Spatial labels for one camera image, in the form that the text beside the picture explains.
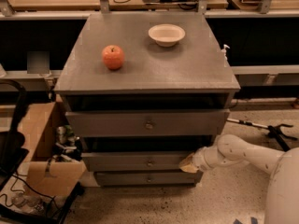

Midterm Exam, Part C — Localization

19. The black cable on floor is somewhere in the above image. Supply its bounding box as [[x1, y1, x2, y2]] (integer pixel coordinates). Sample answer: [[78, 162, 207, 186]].
[[0, 168, 64, 219]]

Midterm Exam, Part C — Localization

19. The grey drawer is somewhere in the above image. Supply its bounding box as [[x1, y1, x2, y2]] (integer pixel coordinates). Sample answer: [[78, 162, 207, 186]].
[[82, 151, 191, 172], [65, 109, 229, 137], [94, 171, 202, 187]]

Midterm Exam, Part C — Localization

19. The white pump bottle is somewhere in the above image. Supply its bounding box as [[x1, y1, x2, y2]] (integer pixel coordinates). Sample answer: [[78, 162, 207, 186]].
[[221, 44, 230, 61]]

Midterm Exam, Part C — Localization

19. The clutter inside cardboard box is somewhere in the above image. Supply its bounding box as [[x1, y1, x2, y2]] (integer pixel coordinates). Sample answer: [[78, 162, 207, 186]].
[[52, 125, 82, 162]]

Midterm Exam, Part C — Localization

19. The grey wooden drawer cabinet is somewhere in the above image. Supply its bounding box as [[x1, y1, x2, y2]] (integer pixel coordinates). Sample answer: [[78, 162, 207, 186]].
[[54, 12, 241, 156]]

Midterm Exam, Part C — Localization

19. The cardboard box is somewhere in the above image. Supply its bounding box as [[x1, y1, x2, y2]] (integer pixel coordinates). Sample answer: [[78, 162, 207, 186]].
[[19, 103, 86, 196]]

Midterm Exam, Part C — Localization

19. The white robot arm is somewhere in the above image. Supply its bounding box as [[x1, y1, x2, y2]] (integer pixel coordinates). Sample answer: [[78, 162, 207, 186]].
[[179, 134, 299, 224]]

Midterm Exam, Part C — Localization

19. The grey bottom drawer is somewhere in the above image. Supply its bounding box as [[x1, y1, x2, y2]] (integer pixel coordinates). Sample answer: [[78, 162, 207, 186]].
[[94, 171, 202, 187]]

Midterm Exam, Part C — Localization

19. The black chair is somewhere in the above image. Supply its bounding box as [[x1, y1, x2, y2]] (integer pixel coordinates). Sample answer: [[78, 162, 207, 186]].
[[0, 79, 29, 190]]

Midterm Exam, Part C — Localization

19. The black tripod stand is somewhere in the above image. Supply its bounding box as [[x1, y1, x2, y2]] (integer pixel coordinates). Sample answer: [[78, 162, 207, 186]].
[[227, 119, 297, 151]]

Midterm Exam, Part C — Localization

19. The grey top drawer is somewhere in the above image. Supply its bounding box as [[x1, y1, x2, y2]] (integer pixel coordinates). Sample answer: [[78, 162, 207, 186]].
[[65, 109, 229, 137]]

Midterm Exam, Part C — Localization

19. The red apple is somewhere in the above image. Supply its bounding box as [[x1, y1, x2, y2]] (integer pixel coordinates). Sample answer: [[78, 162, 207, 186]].
[[102, 45, 124, 70]]

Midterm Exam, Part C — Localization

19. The white bowl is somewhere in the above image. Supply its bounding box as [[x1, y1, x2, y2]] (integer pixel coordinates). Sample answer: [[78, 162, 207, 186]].
[[149, 24, 185, 48]]

